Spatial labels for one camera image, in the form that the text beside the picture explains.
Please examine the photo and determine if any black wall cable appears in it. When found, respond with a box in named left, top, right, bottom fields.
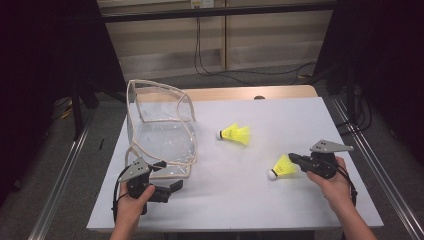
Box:
left=194, top=16, right=254, bottom=87
left=197, top=16, right=318, bottom=77

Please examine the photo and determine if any person's left hand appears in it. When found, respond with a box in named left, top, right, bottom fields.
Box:
left=117, top=182, right=157, bottom=225

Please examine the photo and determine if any black metal stand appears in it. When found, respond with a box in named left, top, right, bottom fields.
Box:
left=328, top=59, right=359, bottom=126
left=71, top=78, right=101, bottom=141

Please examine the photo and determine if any clear plastic bag beige trim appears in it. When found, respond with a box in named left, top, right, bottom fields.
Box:
left=123, top=78, right=199, bottom=180

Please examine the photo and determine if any black floor cable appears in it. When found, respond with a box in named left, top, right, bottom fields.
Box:
left=336, top=93, right=373, bottom=133

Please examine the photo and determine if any black curtain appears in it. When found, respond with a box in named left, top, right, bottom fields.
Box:
left=313, top=0, right=424, bottom=164
left=0, top=0, right=128, bottom=208

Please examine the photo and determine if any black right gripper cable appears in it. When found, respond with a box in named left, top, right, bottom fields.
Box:
left=336, top=164, right=358, bottom=208

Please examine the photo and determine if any yellow shuttlecock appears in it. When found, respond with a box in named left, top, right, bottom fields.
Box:
left=267, top=153, right=298, bottom=181
left=233, top=125, right=252, bottom=147
left=216, top=122, right=243, bottom=143

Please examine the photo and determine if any white table cover sheet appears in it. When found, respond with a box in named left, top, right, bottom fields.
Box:
left=85, top=96, right=385, bottom=233

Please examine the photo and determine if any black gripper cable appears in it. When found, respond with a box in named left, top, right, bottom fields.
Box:
left=112, top=166, right=131, bottom=223
left=336, top=164, right=358, bottom=208

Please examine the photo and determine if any white wall socket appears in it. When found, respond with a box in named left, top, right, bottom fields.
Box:
left=190, top=0, right=215, bottom=9

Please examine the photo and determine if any aluminium floor rail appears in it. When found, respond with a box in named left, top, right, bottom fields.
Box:
left=28, top=116, right=96, bottom=240
left=331, top=96, right=424, bottom=240

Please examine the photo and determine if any beige wooden cabinet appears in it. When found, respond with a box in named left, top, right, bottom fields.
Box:
left=96, top=0, right=334, bottom=83

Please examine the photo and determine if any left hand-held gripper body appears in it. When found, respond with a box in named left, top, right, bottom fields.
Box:
left=118, top=157, right=172, bottom=216

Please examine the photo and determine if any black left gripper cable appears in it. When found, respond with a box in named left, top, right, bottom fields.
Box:
left=112, top=166, right=131, bottom=223

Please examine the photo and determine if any person's right hand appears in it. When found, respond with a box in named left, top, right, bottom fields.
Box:
left=305, top=156, right=354, bottom=214

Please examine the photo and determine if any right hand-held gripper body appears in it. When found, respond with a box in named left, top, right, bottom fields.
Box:
left=300, top=139, right=355, bottom=180

